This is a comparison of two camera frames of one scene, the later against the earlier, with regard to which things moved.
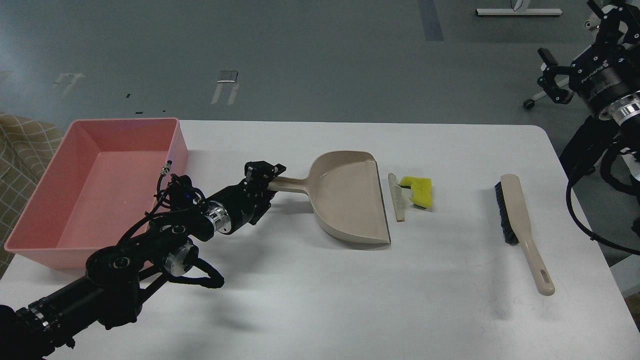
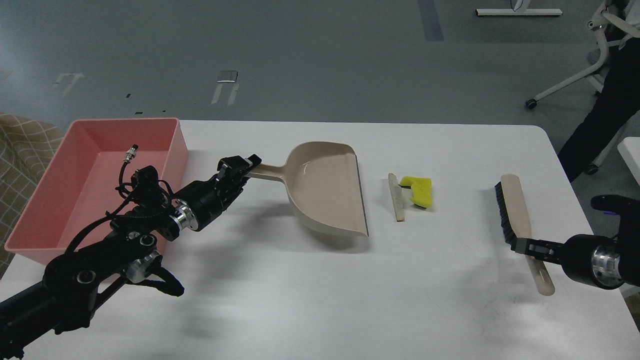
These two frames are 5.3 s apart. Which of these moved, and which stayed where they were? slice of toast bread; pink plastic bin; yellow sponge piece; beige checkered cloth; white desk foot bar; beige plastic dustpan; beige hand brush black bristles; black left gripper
Moved: beige plastic dustpan; black left gripper
Stayed: yellow sponge piece; white desk foot bar; beige checkered cloth; pink plastic bin; slice of toast bread; beige hand brush black bristles
